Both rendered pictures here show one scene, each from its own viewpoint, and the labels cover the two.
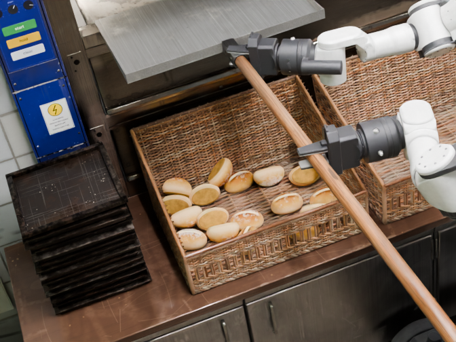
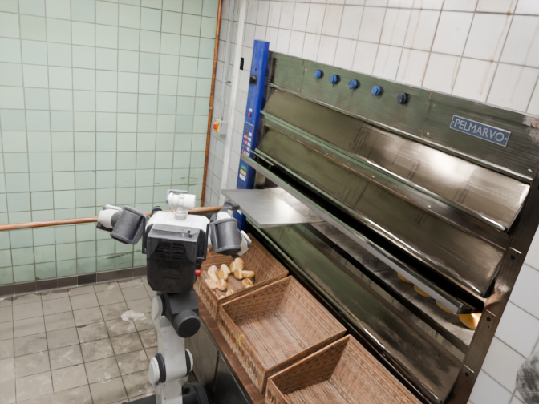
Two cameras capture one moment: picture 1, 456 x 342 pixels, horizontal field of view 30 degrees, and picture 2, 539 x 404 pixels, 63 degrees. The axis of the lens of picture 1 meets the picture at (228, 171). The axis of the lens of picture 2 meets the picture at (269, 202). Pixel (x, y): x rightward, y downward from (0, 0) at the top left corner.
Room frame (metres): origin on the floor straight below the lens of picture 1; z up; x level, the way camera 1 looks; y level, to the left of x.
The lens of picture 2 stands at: (1.21, -2.49, 2.25)
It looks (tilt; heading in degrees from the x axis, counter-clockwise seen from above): 22 degrees down; 70
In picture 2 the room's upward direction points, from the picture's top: 9 degrees clockwise
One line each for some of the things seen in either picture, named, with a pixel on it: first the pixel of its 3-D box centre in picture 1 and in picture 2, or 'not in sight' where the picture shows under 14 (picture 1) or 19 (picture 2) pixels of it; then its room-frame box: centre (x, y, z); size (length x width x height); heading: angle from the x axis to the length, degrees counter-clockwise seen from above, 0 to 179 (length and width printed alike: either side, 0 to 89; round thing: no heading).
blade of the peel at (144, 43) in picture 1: (204, 15); (263, 204); (2.05, -0.02, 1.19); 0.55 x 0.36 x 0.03; 104
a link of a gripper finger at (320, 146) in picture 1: (312, 147); not in sight; (1.38, -0.18, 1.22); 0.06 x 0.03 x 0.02; 95
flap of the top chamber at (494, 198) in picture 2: not in sight; (354, 136); (2.29, -0.55, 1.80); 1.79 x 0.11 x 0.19; 103
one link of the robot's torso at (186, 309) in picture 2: not in sight; (178, 304); (1.46, -0.77, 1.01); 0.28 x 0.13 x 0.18; 104
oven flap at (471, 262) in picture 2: not in sight; (343, 185); (2.29, -0.55, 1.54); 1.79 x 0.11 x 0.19; 103
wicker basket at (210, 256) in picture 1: (247, 178); (233, 272); (1.91, -0.05, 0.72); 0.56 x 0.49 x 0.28; 103
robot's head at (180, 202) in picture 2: not in sight; (182, 204); (1.45, -0.68, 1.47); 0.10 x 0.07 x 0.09; 165
